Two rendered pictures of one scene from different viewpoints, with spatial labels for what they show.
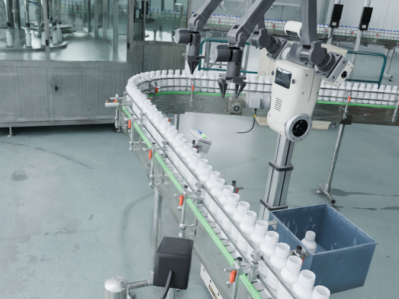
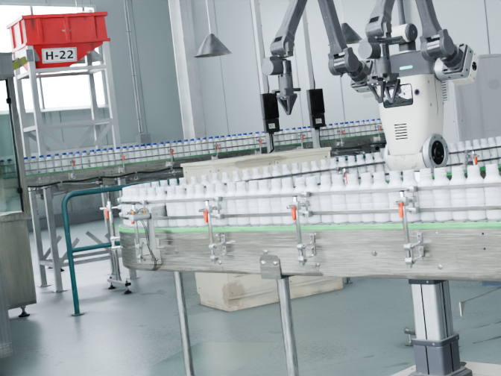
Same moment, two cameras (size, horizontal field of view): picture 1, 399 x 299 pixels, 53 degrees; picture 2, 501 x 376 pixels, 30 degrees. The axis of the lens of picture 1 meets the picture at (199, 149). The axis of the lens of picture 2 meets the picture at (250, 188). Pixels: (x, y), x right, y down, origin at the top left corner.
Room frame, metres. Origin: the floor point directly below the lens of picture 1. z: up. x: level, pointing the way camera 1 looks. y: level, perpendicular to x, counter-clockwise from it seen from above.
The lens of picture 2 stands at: (-1.19, 1.54, 1.32)
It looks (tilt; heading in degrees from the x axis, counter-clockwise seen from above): 3 degrees down; 339
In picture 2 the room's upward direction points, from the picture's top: 6 degrees counter-clockwise
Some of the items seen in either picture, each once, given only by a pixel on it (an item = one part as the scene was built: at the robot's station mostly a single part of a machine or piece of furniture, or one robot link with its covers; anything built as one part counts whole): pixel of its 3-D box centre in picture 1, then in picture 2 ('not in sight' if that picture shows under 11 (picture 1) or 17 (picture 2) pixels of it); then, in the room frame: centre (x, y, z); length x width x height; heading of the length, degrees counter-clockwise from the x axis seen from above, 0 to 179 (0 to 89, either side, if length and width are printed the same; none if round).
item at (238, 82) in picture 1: (234, 87); (388, 89); (1.65, -0.12, 1.44); 0.07 x 0.07 x 0.09; 24
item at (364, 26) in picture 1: (364, 19); (314, 109); (7.65, -2.74, 1.55); 0.17 x 0.15 x 0.42; 96
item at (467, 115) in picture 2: not in sight; (476, 150); (6.67, -3.99, 0.96); 0.82 x 0.50 x 1.91; 96
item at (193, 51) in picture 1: (193, 51); (285, 83); (2.06, 0.08, 1.51); 0.10 x 0.07 x 0.07; 114
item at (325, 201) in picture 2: (178, 150); (327, 199); (1.76, 0.10, 1.08); 0.06 x 0.06 x 0.17
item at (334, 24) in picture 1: (335, 16); (268, 113); (7.60, -2.19, 1.55); 0.17 x 0.15 x 0.42; 96
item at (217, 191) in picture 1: (217, 199); (442, 194); (1.32, -0.09, 1.08); 0.06 x 0.06 x 0.17
